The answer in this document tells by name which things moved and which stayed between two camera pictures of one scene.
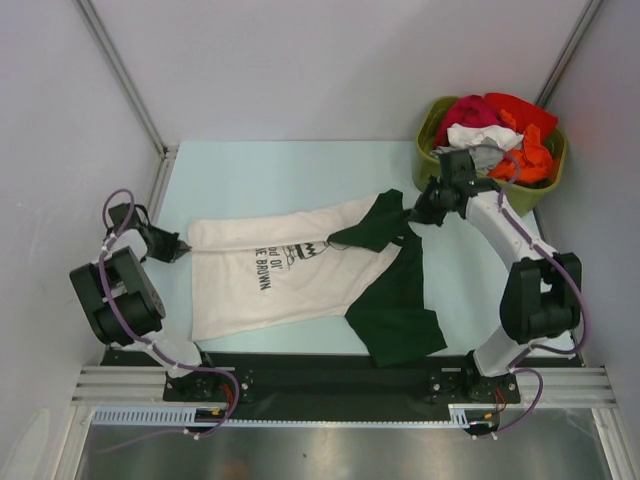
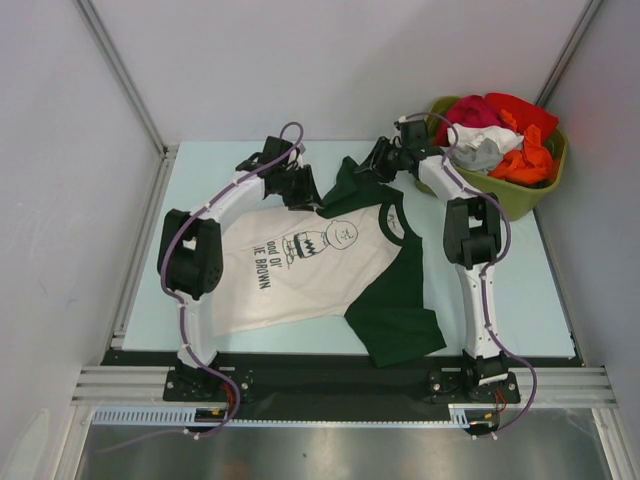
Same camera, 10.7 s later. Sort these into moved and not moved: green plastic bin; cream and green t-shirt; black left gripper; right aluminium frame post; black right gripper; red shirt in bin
Moved: black right gripper; black left gripper
Not moved: red shirt in bin; right aluminium frame post; cream and green t-shirt; green plastic bin
